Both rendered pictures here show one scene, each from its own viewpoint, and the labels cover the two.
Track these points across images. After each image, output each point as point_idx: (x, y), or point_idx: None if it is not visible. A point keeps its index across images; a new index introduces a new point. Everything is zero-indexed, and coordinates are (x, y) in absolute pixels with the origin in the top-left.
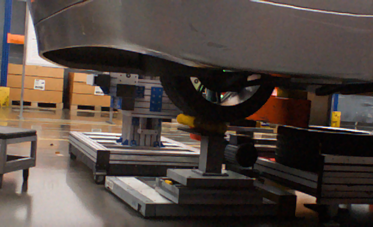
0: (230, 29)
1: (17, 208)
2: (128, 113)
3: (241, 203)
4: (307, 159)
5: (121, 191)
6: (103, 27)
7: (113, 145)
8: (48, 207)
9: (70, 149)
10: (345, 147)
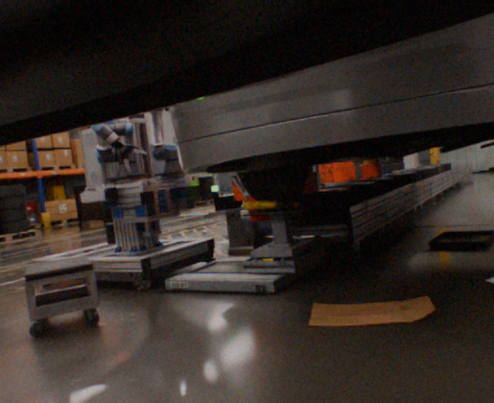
0: None
1: (176, 326)
2: (142, 220)
3: (317, 259)
4: (324, 216)
5: (210, 284)
6: None
7: (129, 254)
8: (192, 316)
9: None
10: (345, 201)
